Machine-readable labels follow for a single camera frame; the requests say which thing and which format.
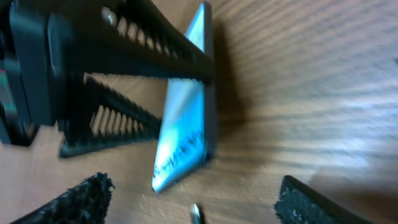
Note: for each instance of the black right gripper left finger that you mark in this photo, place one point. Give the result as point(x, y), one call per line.
point(85, 203)

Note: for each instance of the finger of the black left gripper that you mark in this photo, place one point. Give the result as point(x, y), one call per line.
point(134, 38)
point(97, 117)

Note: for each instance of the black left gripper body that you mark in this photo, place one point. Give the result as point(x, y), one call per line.
point(33, 84)

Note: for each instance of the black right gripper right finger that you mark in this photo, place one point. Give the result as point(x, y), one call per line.
point(299, 203)

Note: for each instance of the Samsung Galaxy smartphone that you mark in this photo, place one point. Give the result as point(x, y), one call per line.
point(188, 133)

